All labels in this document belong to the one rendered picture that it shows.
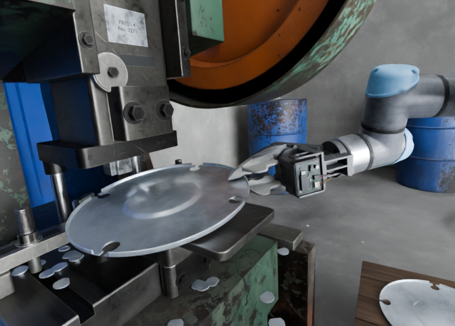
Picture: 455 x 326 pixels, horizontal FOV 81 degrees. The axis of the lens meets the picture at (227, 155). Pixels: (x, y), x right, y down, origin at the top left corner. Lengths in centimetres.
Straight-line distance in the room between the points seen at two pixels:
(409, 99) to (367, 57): 309
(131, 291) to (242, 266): 20
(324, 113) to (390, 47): 98
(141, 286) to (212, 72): 55
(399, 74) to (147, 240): 46
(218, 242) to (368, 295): 71
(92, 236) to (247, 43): 58
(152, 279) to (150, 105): 27
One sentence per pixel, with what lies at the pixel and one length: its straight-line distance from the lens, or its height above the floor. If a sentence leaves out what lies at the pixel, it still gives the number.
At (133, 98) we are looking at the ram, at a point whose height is 96.
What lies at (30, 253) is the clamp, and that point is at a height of 74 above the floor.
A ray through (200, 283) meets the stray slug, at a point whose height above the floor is 65.
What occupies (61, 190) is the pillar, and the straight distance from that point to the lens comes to 57.
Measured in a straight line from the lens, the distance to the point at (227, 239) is 35.
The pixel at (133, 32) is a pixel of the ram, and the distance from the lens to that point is 49.
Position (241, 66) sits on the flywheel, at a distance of 72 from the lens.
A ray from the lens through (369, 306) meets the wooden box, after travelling 96.
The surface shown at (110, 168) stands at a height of 84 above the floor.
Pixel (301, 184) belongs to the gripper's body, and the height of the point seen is 80.
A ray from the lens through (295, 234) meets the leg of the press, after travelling 64.
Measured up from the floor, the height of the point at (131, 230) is 78.
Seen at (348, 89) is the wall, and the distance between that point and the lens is 366.
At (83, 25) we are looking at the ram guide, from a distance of 41.
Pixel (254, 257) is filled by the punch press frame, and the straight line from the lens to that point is 56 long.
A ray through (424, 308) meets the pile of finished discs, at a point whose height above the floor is 36.
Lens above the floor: 95
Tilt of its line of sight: 13 degrees down
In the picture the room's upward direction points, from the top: 3 degrees counter-clockwise
